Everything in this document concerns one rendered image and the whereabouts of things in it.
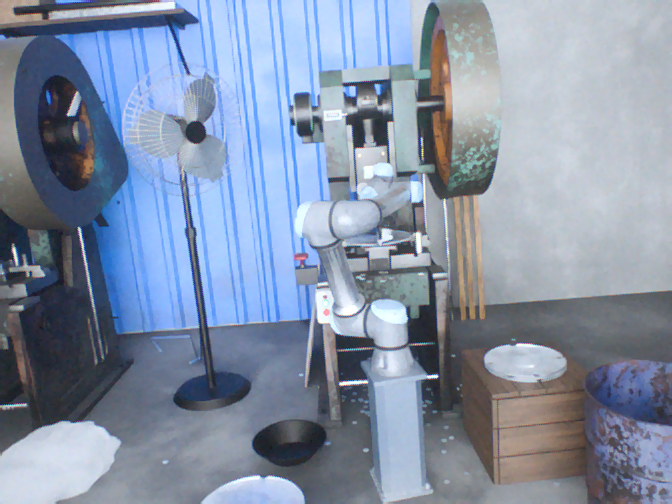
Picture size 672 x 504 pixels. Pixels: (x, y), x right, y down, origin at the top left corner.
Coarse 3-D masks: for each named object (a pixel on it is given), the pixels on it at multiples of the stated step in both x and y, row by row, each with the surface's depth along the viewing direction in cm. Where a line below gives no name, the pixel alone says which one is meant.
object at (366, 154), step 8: (360, 144) 259; (368, 144) 256; (376, 144) 257; (360, 152) 253; (368, 152) 253; (376, 152) 253; (384, 152) 253; (360, 160) 254; (368, 160) 254; (376, 160) 254; (384, 160) 254; (360, 168) 254; (368, 168) 254; (360, 176) 255; (368, 176) 255; (360, 184) 255; (360, 192) 255
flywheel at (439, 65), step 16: (432, 48) 271; (432, 64) 276; (448, 64) 255; (432, 80) 281; (448, 80) 258; (448, 96) 249; (432, 112) 287; (448, 112) 251; (432, 128) 289; (448, 128) 267; (448, 144) 270; (448, 160) 273; (448, 176) 257
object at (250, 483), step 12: (240, 480) 171; (252, 480) 171; (276, 480) 170; (216, 492) 167; (228, 492) 166; (240, 492) 166; (252, 492) 166; (264, 492) 165; (276, 492) 165; (288, 492) 164; (300, 492) 163
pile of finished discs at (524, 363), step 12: (504, 348) 233; (516, 348) 232; (528, 348) 231; (540, 348) 230; (492, 360) 223; (504, 360) 222; (516, 360) 220; (528, 360) 219; (540, 360) 218; (552, 360) 218; (564, 360) 218; (492, 372) 216; (504, 372) 211; (516, 372) 211; (528, 372) 210; (540, 372) 210; (552, 372) 209; (564, 372) 212
